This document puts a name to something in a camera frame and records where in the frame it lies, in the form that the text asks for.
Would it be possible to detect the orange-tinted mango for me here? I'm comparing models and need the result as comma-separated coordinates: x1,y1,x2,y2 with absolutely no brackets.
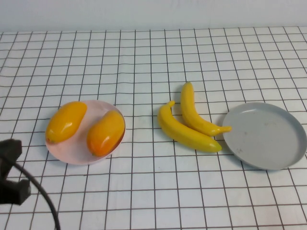
86,110,126,157

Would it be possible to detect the yellow banana with green tip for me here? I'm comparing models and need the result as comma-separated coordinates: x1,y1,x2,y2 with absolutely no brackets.
157,100,223,153

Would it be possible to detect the yellow mango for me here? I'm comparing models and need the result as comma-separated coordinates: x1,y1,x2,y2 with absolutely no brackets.
45,101,87,144

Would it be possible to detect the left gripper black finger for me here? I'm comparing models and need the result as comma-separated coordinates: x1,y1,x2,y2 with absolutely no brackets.
0,179,31,206
0,138,23,180

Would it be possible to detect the black left camera cable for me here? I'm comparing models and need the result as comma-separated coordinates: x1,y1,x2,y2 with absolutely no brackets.
13,162,61,230

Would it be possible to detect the pink round plate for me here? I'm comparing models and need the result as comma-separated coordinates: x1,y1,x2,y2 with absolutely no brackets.
45,100,126,165

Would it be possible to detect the white black-grid tablecloth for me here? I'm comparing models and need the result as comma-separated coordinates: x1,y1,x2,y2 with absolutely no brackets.
0,25,307,230

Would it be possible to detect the grey round plate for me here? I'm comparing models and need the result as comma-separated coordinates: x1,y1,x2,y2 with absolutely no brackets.
222,102,307,171

